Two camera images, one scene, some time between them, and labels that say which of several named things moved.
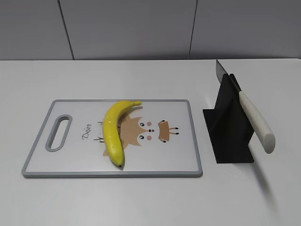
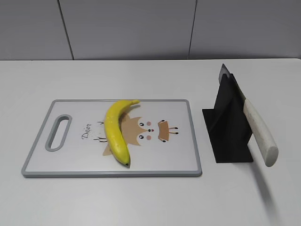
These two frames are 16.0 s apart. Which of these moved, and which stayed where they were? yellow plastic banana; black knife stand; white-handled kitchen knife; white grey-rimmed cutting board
Moved: white-handled kitchen knife; yellow plastic banana
Stayed: black knife stand; white grey-rimmed cutting board
